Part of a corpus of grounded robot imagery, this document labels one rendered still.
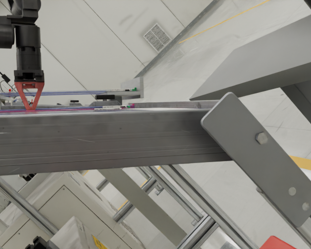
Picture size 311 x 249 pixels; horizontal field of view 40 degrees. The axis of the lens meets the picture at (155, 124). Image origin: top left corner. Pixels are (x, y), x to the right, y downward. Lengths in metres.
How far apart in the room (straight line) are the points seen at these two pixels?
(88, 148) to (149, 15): 8.54
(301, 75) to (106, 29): 7.95
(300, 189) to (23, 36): 0.74
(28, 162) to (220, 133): 0.20
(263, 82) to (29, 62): 0.54
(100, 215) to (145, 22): 7.20
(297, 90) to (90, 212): 1.18
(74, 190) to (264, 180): 1.53
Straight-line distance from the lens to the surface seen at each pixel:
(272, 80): 0.97
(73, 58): 8.61
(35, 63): 1.04
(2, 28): 1.03
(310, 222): 0.52
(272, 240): 0.18
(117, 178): 1.43
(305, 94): 1.12
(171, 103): 0.75
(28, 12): 1.05
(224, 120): 0.45
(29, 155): 0.46
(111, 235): 2.02
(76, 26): 8.70
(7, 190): 1.91
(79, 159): 0.46
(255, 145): 0.47
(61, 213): 1.97
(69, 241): 1.04
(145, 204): 1.47
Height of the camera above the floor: 0.88
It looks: 12 degrees down
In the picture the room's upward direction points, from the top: 44 degrees counter-clockwise
